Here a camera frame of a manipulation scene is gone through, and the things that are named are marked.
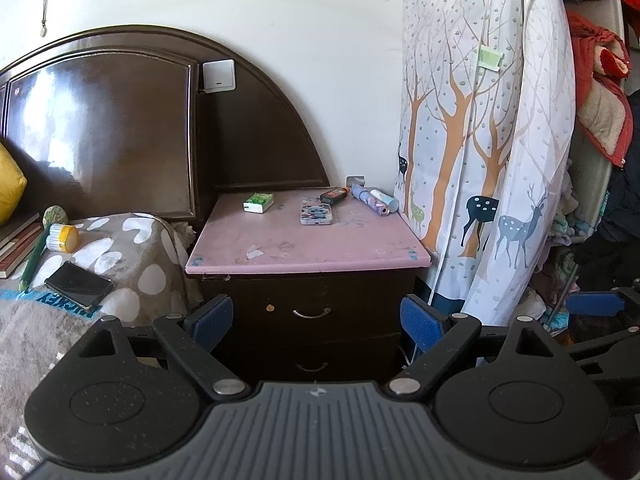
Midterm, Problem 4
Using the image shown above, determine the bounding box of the dark wooden drawer with sticker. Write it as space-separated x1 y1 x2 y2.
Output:
202 274 417 342

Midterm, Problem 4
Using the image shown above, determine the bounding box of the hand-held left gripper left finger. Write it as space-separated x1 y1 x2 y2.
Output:
82 294 251 402

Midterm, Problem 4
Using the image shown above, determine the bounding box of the black flip-case phone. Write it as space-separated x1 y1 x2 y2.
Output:
44 261 115 310

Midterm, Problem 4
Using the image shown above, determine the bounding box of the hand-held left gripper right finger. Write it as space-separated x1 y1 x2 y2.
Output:
387 294 561 403

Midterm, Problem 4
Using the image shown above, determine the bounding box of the pale clothes pile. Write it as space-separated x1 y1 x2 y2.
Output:
542 160 601 262

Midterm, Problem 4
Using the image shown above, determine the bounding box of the blue printed cloth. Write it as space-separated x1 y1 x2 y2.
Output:
0 287 103 320

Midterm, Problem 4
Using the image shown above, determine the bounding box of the white wall switch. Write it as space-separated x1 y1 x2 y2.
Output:
202 59 236 94

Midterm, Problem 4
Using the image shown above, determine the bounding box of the green stick with floral head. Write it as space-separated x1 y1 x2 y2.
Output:
19 205 69 295

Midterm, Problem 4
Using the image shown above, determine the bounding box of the deer print fabric wardrobe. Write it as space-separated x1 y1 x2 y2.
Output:
392 0 578 367

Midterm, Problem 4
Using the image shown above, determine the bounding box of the dark wooden nightstand pink top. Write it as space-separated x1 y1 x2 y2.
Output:
185 187 433 386

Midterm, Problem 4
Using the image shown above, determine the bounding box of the light blue bottle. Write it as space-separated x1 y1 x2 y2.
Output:
370 189 400 214

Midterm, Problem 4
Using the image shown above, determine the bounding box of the purple rolled tube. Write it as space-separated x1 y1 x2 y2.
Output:
350 184 391 217

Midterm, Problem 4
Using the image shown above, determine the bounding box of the colourful patterned phone case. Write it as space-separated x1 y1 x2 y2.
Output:
300 203 334 226

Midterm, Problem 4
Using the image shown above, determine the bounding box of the grey fuzzy blanket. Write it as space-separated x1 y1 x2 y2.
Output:
0 297 166 468

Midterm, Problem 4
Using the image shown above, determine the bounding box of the green white small box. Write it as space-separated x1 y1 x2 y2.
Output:
243 192 275 214

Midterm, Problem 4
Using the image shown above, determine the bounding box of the dark cover book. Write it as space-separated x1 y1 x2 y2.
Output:
0 211 41 251

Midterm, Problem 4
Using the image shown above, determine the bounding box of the yellow pillow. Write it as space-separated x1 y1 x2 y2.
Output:
0 141 28 227

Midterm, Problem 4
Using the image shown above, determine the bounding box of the dark garment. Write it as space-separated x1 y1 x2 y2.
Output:
575 170 640 292

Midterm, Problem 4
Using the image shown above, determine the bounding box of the grey white-spotted blanket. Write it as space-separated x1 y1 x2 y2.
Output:
20 212 203 341

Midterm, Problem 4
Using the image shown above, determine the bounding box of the red fleece-lined blanket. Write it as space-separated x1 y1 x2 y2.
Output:
566 10 635 168

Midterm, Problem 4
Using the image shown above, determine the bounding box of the yellow white plastic jar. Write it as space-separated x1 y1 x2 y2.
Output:
44 223 81 254

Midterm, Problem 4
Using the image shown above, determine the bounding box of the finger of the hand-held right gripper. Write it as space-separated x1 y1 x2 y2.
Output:
565 326 640 376
565 280 640 318

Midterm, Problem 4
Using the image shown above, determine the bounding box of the dark wooden headboard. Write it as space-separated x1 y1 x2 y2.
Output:
0 25 331 222

